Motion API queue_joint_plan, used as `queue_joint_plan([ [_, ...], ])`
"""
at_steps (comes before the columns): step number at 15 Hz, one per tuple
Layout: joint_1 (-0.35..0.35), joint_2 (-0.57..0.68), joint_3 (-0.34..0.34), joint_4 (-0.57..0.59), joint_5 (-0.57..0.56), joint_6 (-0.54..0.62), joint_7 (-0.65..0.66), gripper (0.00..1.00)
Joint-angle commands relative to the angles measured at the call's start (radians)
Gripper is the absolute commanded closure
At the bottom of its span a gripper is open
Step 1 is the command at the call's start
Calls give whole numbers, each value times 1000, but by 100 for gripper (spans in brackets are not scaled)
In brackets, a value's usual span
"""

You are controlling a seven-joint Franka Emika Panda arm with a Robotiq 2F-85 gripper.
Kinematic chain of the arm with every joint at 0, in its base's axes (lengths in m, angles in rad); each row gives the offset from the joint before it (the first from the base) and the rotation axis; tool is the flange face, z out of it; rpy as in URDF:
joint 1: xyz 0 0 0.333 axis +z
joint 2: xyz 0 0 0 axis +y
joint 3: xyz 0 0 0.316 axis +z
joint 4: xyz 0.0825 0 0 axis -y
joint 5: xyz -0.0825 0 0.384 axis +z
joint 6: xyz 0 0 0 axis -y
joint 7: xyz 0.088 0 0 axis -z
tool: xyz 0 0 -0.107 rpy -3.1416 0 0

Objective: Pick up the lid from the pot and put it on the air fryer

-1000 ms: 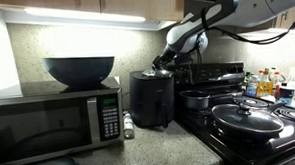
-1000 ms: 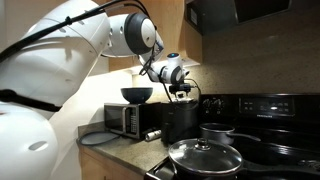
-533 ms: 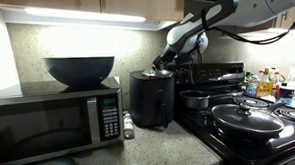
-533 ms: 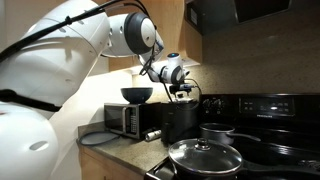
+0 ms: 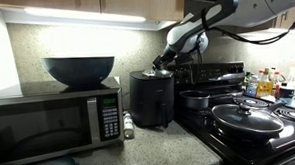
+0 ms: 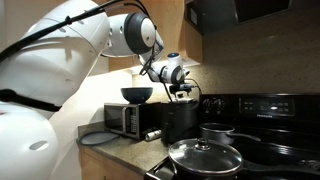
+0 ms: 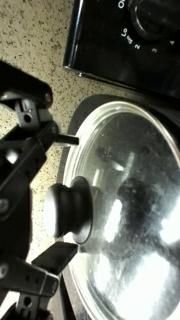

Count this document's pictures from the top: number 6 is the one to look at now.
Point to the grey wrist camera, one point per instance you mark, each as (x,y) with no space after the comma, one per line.
(187,87)

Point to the black electric stove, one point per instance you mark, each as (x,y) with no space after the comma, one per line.
(273,140)

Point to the small salt shaker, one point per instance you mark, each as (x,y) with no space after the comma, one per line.
(153,135)

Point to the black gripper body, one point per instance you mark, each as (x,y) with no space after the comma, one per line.
(177,89)

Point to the dark round bowl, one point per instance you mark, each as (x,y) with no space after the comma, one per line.
(136,95)

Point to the black pan with lid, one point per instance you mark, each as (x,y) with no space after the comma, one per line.
(213,160)

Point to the black air fryer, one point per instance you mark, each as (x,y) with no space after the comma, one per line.
(180,123)

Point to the large black frying pan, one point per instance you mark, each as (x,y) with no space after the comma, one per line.
(178,172)

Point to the black range hood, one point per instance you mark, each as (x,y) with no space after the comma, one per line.
(216,16)

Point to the stainless steel microwave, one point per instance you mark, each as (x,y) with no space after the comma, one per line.
(115,118)

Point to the black stove knob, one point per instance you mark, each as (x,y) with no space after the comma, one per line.
(207,103)
(218,103)

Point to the grey round plate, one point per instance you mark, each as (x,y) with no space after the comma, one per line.
(100,138)

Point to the electric coil burner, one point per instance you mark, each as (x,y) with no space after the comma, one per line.
(310,164)

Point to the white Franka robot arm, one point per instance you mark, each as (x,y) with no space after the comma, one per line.
(66,60)

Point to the wooden base cabinet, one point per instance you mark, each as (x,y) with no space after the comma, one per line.
(100,166)

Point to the wooden wall cabinet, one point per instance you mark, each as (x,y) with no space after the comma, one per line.
(173,33)

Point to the small black saucepan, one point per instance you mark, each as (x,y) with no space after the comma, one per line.
(216,133)

